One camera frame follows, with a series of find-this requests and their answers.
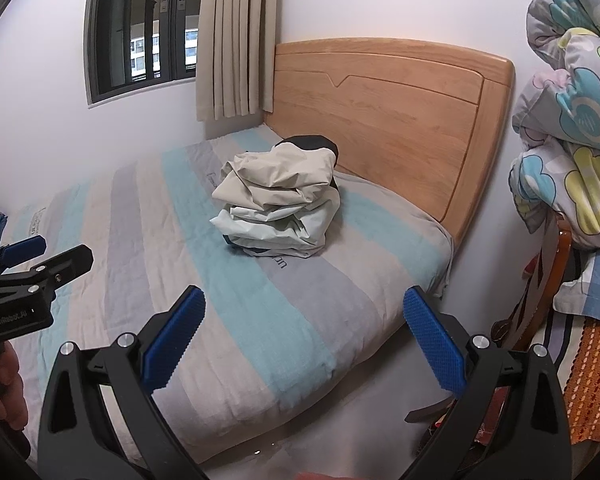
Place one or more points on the left hand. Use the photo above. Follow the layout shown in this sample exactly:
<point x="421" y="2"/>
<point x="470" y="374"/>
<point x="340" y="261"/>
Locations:
<point x="13" y="405"/>

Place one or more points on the blue striped bedding fold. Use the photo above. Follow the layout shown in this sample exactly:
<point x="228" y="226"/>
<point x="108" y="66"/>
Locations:
<point x="579" y="294"/>

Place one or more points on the dark framed window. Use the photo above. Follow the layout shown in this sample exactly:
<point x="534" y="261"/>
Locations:
<point x="131" y="45"/>

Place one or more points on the wooden chair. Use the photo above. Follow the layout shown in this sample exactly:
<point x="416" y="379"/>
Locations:
<point x="516" y="331"/>

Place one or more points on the right beige curtain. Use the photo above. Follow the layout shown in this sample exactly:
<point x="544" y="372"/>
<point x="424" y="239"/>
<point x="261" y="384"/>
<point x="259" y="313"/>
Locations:
<point x="235" y="59"/>

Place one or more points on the floral patterned quilt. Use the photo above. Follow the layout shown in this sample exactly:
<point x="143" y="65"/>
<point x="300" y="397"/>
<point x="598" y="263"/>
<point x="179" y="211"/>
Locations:
<point x="557" y="117"/>

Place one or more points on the wooden headboard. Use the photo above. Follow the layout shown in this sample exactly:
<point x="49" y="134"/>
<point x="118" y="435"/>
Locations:
<point x="422" y="119"/>

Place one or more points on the orange striped cloth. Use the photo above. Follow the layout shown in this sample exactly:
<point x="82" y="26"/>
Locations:
<point x="579" y="375"/>

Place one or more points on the striped bed mattress sheet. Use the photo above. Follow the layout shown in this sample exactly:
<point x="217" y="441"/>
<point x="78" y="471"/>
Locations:
<point x="279" y="332"/>

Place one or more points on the folded white clothes pile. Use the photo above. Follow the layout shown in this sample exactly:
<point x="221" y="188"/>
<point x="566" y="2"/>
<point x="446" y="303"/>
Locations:
<point x="298" y="230"/>

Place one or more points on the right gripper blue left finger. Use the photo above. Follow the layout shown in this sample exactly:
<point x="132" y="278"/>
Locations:
<point x="166" y="336"/>

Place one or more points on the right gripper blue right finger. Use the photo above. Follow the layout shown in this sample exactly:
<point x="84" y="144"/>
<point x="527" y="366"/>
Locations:
<point x="440" y="337"/>

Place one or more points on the beige and black hooded jacket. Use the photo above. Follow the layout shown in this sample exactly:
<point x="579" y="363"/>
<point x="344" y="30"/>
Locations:
<point x="298" y="171"/>

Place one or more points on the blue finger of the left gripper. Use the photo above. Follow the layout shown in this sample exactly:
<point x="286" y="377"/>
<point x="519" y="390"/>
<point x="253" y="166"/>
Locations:
<point x="16" y="253"/>
<point x="63" y="268"/>

